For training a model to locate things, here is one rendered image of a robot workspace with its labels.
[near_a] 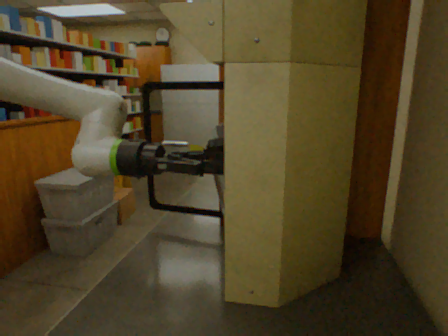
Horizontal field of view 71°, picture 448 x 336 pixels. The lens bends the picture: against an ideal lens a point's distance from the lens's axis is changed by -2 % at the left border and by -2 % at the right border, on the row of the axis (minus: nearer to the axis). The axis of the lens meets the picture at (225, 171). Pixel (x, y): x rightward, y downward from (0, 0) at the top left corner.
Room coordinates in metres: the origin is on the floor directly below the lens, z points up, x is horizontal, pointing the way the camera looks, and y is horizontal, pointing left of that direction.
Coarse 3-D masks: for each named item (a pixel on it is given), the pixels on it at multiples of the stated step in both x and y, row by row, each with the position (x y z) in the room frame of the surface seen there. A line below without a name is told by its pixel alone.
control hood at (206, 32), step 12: (216, 0) 0.57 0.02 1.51; (168, 12) 0.59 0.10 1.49; (180, 12) 0.58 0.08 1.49; (192, 12) 0.58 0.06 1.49; (204, 12) 0.57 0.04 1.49; (216, 12) 0.57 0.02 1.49; (180, 24) 0.58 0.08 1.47; (192, 24) 0.58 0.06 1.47; (204, 24) 0.57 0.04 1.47; (216, 24) 0.57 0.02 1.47; (192, 36) 0.58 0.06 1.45; (204, 36) 0.57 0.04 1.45; (216, 36) 0.57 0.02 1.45; (204, 48) 0.57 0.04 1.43; (216, 48) 0.57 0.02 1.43; (216, 60) 0.57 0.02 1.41
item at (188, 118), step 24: (168, 96) 0.94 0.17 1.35; (192, 96) 0.92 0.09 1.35; (216, 96) 0.89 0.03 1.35; (168, 120) 0.94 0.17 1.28; (192, 120) 0.92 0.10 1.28; (216, 120) 0.89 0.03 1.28; (168, 144) 0.94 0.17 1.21; (192, 144) 0.92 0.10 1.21; (168, 192) 0.95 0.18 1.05; (192, 192) 0.92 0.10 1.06; (216, 192) 0.90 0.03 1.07
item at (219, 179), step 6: (210, 156) 0.70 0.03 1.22; (216, 156) 0.68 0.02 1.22; (222, 156) 0.68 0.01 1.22; (216, 180) 0.69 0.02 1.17; (222, 180) 0.68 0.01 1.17; (216, 186) 0.70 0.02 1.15; (222, 186) 0.68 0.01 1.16; (222, 192) 0.68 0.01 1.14; (222, 198) 0.69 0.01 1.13; (222, 204) 0.69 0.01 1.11; (222, 210) 0.70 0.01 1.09
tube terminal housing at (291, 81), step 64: (256, 0) 0.56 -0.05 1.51; (320, 0) 0.58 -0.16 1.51; (256, 64) 0.56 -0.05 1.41; (320, 64) 0.59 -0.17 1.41; (256, 128) 0.56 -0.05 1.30; (320, 128) 0.60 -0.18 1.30; (256, 192) 0.56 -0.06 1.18; (320, 192) 0.60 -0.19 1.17; (256, 256) 0.56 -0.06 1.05; (320, 256) 0.61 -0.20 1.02
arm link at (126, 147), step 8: (136, 136) 0.76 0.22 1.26; (120, 144) 0.74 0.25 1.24; (128, 144) 0.74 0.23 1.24; (136, 144) 0.74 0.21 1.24; (144, 144) 0.76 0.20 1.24; (120, 152) 0.73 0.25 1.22; (128, 152) 0.72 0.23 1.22; (136, 152) 0.72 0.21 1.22; (120, 160) 0.72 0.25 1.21; (128, 160) 0.72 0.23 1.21; (136, 160) 0.72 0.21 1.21; (120, 168) 0.73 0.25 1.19; (128, 168) 0.72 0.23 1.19; (136, 168) 0.72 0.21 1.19; (128, 176) 0.75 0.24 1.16; (136, 176) 0.74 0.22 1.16; (144, 176) 0.75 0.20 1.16
